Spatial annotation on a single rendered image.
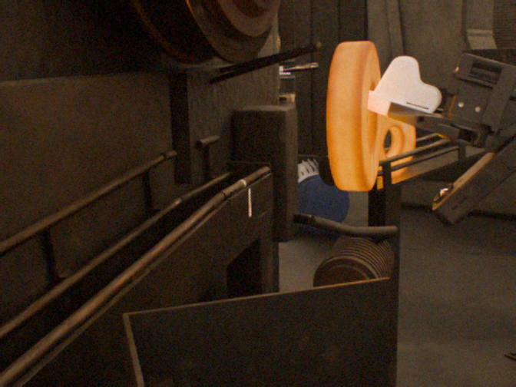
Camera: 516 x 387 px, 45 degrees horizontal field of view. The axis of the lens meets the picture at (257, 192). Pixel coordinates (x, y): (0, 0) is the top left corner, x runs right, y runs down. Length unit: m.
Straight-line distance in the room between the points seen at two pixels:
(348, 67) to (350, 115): 0.05
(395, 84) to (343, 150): 0.09
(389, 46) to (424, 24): 0.22
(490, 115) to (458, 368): 1.38
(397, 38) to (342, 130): 2.98
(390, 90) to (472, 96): 0.08
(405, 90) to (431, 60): 2.89
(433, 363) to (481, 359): 0.15
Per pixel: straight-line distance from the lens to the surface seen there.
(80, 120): 0.71
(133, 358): 0.39
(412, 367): 1.92
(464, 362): 1.98
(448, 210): 0.66
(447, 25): 3.51
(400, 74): 0.64
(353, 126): 0.59
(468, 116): 0.63
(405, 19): 3.58
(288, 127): 1.08
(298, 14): 5.13
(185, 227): 0.72
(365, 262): 1.15
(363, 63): 0.61
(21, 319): 0.60
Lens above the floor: 0.89
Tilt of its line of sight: 12 degrees down
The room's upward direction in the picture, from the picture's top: 2 degrees counter-clockwise
